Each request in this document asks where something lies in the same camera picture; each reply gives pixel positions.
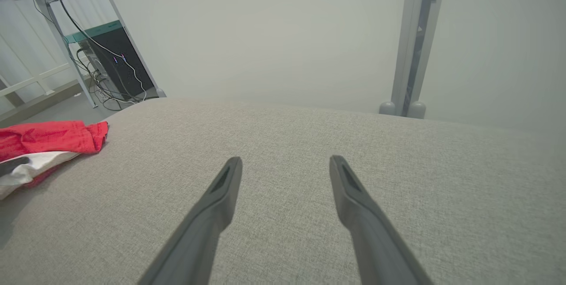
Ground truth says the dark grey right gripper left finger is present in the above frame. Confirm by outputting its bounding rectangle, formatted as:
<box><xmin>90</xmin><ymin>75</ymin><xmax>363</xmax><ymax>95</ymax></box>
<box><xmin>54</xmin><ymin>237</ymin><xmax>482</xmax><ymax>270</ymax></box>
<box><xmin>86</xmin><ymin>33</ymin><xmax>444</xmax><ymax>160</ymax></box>
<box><xmin>137</xmin><ymin>156</ymin><xmax>243</xmax><ymax>285</ymax></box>

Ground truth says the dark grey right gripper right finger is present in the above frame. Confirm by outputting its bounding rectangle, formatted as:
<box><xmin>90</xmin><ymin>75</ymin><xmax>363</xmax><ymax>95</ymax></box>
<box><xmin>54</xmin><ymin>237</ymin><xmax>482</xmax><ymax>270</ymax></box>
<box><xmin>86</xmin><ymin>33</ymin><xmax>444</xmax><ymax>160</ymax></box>
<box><xmin>329</xmin><ymin>155</ymin><xmax>433</xmax><ymax>285</ymax></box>

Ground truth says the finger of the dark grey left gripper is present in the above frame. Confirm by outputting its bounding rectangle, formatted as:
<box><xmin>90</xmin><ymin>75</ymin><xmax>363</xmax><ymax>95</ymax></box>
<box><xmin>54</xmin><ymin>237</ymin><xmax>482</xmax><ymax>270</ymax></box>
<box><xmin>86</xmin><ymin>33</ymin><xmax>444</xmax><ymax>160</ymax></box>
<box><xmin>0</xmin><ymin>157</ymin><xmax>30</xmax><ymax>178</ymax></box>

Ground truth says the red top with white trim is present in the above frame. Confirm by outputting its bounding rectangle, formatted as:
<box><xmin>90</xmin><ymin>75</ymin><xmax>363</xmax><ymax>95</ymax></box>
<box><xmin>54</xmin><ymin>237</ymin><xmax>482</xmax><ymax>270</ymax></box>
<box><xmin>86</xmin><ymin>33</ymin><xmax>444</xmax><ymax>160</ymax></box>
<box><xmin>0</xmin><ymin>120</ymin><xmax>109</xmax><ymax>199</ymax></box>

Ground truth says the black computer tower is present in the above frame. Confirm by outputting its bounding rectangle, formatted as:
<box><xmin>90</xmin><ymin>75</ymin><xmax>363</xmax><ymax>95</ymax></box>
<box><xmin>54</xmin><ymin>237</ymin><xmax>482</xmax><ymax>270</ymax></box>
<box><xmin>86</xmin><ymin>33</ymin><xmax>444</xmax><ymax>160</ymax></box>
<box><xmin>82</xmin><ymin>27</ymin><xmax>156</xmax><ymax>99</ymax></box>

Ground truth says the teal shelf board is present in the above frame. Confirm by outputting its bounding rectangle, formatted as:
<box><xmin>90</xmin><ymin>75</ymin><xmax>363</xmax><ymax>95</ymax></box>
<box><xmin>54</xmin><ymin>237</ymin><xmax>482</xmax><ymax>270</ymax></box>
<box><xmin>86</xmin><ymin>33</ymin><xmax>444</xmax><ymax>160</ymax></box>
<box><xmin>63</xmin><ymin>20</ymin><xmax>122</xmax><ymax>43</ymax></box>

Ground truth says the white metal frame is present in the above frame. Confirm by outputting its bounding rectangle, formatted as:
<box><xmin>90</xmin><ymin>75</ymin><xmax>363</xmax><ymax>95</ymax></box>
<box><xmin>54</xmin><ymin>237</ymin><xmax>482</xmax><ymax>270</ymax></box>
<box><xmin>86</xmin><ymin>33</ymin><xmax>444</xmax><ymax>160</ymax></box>
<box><xmin>0</xmin><ymin>0</ymin><xmax>82</xmax><ymax>100</ymax></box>

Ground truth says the tangled floor cable bundle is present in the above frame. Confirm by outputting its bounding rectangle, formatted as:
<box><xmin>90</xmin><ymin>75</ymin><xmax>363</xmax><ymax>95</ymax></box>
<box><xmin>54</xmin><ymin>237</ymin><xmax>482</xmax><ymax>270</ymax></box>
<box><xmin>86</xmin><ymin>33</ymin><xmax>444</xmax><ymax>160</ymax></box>
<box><xmin>73</xmin><ymin>46</ymin><xmax>149</xmax><ymax>111</ymax></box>

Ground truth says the grey partition wall post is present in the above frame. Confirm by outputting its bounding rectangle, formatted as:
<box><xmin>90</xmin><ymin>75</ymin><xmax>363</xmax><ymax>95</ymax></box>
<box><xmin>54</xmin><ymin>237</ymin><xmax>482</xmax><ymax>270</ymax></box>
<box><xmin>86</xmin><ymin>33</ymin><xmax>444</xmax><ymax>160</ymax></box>
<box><xmin>379</xmin><ymin>0</ymin><xmax>449</xmax><ymax>120</ymax></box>

